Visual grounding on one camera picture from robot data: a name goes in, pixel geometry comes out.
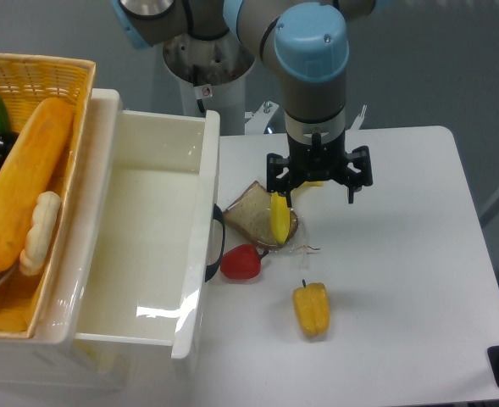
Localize red bell pepper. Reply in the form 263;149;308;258
220;244;269;280

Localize orange baguette loaf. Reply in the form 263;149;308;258
0;98;74;273

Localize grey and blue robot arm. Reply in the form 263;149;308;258
112;1;376;197

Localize white drawer cabinet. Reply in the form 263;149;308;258
0;88;122;387

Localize yellow banana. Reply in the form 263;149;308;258
269;181;324;246

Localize yellow wicker basket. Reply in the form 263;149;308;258
0;53;96;339

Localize cream twisted pastry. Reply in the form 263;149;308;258
19;191;61;276

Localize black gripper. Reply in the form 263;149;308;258
266;132;373;207

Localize white top drawer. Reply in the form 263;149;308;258
74;109;226;360

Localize yellow bell pepper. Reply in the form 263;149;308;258
292;280;330;337

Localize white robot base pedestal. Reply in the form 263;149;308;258
163;32;255;136

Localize brown bread slice in wrap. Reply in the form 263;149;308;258
223;181;284;250

